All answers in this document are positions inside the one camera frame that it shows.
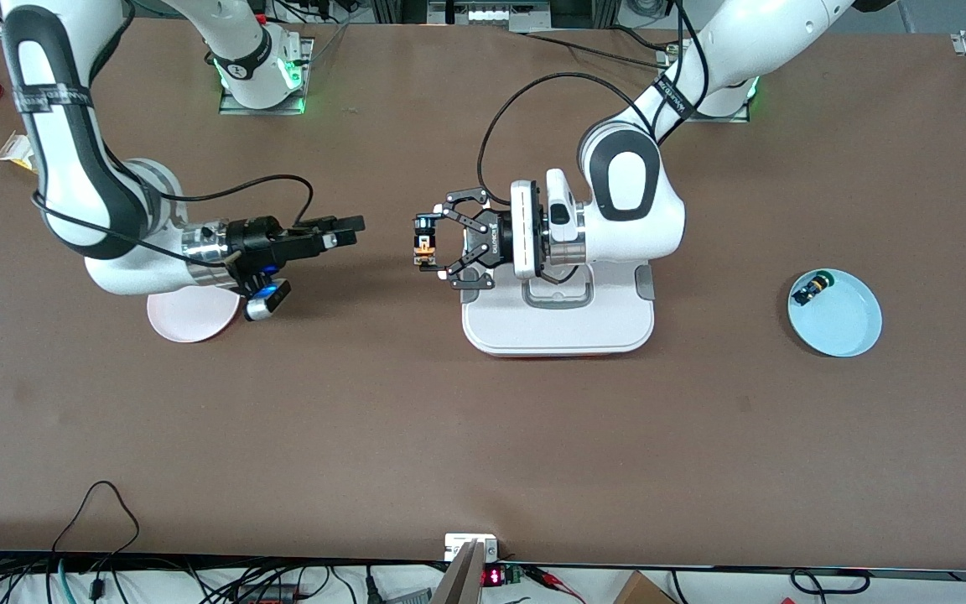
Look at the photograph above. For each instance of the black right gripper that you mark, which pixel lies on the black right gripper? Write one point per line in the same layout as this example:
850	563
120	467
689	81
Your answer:
259	241

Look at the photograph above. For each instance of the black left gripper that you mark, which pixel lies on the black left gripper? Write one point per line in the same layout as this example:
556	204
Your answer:
495	242

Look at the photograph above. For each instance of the orange button switch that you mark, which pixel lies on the orange button switch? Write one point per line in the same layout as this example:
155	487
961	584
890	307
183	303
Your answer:
425	245

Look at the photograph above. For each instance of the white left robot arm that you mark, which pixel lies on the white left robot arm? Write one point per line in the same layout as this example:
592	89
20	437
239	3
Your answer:
634	210

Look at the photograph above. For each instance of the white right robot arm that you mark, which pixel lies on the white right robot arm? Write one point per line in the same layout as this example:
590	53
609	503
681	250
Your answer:
64	168

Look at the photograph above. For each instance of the white lidded container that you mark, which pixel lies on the white lidded container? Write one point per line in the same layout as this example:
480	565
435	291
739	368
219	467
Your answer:
558	327

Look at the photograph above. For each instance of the pink round plate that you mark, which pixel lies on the pink round plate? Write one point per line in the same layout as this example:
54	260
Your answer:
189	323

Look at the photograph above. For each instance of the white power strip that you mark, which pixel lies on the white power strip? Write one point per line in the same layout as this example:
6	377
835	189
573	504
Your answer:
500	14

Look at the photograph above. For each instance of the yellow paper packet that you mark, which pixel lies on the yellow paper packet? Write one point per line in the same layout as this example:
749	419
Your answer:
18	151

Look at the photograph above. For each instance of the red LED display module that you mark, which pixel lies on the red LED display module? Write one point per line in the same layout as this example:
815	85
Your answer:
495	576

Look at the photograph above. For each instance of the grey metal bar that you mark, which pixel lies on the grey metal bar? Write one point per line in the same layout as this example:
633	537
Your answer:
459	579

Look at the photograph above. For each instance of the red black clip leads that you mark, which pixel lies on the red black clip leads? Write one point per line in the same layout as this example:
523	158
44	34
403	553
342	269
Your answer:
546	575

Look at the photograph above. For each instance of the light blue round plate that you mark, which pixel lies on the light blue round plate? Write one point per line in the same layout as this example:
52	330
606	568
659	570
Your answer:
843	319

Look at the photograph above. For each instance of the brown cardboard box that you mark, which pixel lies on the brown cardboard box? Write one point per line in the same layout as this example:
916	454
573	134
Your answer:
642	591

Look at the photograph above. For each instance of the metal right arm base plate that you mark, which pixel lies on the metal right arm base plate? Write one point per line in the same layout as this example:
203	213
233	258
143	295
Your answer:
231	107

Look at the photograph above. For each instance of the aluminium profile frame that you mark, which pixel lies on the aluminium profile frame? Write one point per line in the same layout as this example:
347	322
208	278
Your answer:
584	10

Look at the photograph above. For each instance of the green button switch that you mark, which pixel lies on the green button switch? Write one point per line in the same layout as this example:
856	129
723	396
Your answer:
812	289

